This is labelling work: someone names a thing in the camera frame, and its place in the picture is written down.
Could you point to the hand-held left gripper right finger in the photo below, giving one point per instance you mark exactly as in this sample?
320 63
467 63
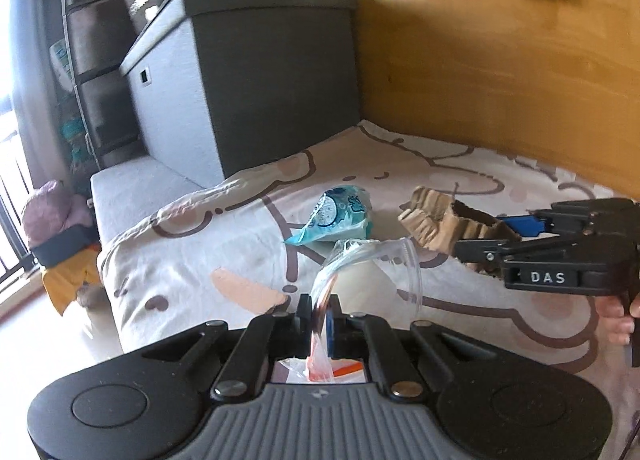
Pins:
334 335

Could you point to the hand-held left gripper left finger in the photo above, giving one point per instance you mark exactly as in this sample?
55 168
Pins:
304 325

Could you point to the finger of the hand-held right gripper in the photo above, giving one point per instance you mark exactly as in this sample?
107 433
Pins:
480 251
530 226

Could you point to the clear plastic bag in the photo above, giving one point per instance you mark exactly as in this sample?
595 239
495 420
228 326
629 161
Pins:
325 285

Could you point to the torn corrugated cardboard piece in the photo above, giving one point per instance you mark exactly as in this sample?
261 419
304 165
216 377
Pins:
440 225

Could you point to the person's right hand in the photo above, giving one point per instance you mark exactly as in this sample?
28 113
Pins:
614 320

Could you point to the blue snack packet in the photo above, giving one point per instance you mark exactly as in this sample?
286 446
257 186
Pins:
330 215

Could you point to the cartoon printed blanket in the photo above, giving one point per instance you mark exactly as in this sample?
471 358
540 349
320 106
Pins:
200 250

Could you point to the wooden headboard panel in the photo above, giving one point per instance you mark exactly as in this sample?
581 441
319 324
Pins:
490 70

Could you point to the grey mattress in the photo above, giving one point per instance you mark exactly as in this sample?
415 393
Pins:
130 190

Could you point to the grey fabric storage box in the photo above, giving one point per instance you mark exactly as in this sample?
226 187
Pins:
250 90

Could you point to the yellow cloth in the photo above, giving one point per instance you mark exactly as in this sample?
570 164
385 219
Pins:
65 285

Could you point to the dark blue cloth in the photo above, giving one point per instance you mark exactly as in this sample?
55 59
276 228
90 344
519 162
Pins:
62 247

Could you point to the pink plush toy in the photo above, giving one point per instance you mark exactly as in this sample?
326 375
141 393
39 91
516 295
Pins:
50 210

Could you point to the teal patterned cloth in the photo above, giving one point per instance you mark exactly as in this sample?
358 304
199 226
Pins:
75 140

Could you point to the black balcony railing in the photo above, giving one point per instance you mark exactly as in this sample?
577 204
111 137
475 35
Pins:
12 220

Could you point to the dark fabric drawer unit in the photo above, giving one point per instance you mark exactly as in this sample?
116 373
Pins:
100 50

